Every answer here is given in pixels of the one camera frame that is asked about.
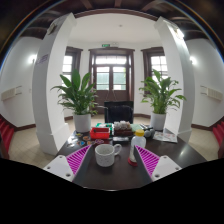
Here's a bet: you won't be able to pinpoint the black chair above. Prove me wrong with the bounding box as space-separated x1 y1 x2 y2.
104 100 135 125

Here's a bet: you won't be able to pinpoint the grey balls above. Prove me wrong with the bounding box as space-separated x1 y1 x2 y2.
143 128 156 139

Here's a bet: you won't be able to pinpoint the red carpeted staircase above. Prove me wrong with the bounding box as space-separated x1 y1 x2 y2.
211 120 224 158
0 114 16 158

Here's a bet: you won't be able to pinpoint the brown framed window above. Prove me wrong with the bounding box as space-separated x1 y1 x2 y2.
61 46 84 88
140 46 169 89

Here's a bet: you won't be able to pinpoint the dark tray of tea packets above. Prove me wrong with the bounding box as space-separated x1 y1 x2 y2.
113 120 135 137

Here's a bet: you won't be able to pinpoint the green box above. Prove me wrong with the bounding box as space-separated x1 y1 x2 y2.
95 122 114 130

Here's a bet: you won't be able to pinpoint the brown wooden double door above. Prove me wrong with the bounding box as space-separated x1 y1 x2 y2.
87 47 136 116

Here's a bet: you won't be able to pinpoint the green plant in white pot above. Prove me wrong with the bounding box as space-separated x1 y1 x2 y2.
139 69 187 132
51 69 100 134

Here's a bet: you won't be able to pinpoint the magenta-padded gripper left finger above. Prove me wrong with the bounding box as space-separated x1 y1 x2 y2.
43 144 93 184

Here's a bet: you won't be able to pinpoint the red plastic basket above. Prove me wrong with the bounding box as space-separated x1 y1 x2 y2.
89 126 111 141

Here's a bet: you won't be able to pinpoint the open magazine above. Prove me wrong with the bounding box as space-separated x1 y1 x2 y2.
152 127 180 144

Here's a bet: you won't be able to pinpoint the white speckled mug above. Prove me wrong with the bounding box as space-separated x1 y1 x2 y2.
94 143 123 168

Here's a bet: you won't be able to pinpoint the black phone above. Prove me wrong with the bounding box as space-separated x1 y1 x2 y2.
112 135 131 143

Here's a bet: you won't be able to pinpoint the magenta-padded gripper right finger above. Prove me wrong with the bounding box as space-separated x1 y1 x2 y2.
134 144 183 183

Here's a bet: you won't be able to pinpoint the flat round red coaster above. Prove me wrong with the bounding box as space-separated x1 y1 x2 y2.
127 157 139 167

